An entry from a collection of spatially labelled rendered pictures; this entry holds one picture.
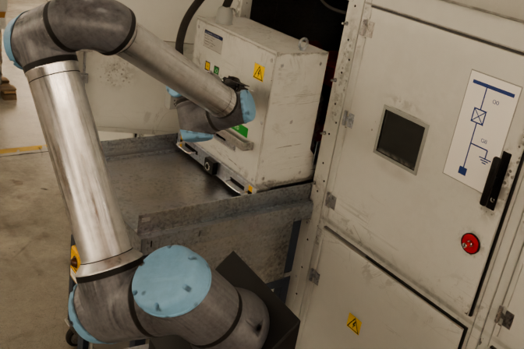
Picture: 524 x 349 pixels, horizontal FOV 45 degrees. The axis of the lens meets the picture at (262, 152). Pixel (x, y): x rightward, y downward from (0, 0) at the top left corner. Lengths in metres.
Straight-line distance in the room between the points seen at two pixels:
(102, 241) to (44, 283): 1.87
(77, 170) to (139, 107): 1.36
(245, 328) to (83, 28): 0.70
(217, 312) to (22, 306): 1.87
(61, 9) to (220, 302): 0.67
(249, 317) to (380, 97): 0.89
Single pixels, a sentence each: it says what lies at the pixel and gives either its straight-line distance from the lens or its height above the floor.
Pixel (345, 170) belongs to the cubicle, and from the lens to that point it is 2.14.
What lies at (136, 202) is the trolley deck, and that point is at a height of 0.85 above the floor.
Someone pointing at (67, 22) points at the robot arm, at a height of 1.55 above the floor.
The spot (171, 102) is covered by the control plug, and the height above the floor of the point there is 1.08.
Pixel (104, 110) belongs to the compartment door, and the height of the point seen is 0.92.
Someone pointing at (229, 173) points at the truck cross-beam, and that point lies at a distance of 2.28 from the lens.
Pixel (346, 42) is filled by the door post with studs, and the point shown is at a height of 1.44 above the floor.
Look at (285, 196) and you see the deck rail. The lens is 2.25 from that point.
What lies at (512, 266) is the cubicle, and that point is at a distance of 1.83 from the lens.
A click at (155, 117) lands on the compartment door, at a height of 0.91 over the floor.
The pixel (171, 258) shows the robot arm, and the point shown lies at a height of 1.15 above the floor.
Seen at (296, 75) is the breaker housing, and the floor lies 1.32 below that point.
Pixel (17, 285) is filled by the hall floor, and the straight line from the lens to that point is 3.24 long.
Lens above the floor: 1.85
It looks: 22 degrees down
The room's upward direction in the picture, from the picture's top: 9 degrees clockwise
